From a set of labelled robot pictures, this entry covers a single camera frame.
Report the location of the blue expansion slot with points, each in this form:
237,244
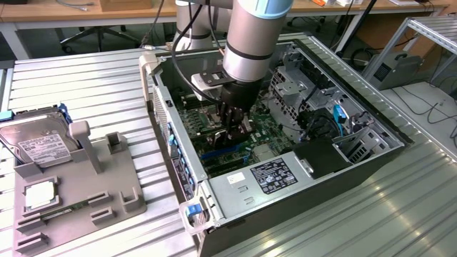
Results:
218,152

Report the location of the aluminium frame table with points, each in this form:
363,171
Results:
428,26

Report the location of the hard disk with blue carrier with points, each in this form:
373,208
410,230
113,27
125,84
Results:
35,144

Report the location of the silver CPU chip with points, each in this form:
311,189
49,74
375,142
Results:
41,195

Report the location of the green motherboard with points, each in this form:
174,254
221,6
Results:
265,139

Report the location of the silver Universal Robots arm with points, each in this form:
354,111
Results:
250,40

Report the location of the silver power supply unit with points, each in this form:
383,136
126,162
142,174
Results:
247,187

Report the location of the long wooden desk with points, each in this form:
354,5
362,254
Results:
71,14

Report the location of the grey plastic parts rack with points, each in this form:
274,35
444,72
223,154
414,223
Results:
82,184

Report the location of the green RAM stick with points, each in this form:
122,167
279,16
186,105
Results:
66,210

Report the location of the black plastic air shroud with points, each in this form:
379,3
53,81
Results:
322,158

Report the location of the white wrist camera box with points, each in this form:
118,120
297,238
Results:
203,83

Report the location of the black and silver PC case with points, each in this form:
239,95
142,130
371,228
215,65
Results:
322,192

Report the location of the CPU socket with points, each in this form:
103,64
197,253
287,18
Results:
209,116

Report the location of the grey control box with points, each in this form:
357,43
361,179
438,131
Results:
396,72

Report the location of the metal disk bay cage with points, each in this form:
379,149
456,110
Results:
365,144
290,88

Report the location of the black office chair base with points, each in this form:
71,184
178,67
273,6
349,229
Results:
102,34

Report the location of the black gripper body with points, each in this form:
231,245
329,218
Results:
239,95

